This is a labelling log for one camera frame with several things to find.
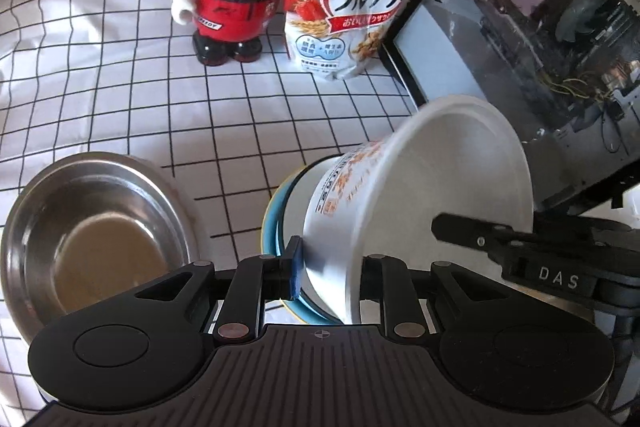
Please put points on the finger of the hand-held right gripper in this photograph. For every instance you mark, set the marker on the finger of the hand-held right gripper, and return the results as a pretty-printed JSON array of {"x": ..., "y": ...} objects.
[{"x": 465, "y": 229}]

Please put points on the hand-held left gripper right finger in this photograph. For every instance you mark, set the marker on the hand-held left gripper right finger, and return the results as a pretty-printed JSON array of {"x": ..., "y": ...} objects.
[{"x": 400, "y": 282}]

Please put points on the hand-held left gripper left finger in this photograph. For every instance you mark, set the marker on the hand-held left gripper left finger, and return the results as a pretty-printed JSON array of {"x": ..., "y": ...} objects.
[{"x": 295, "y": 267}]

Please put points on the white enamel bowl blue rim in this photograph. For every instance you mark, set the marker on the white enamel bowl blue rim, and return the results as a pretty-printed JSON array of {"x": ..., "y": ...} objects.
[{"x": 295, "y": 197}]

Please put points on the white paper bowl orange print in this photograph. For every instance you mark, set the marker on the white paper bowl orange print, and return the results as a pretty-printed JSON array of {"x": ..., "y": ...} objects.
[{"x": 425, "y": 157}]

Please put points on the stainless steel bowl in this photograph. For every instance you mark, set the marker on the stainless steel bowl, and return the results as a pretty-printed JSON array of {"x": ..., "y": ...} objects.
[{"x": 100, "y": 232}]

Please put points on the glass-sided computer case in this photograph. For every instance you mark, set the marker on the glass-sided computer case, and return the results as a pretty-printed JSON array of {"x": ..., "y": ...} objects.
[{"x": 525, "y": 32}]

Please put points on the white black checked tablecloth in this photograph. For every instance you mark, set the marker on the white black checked tablecloth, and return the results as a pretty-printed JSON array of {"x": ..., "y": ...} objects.
[{"x": 150, "y": 107}]

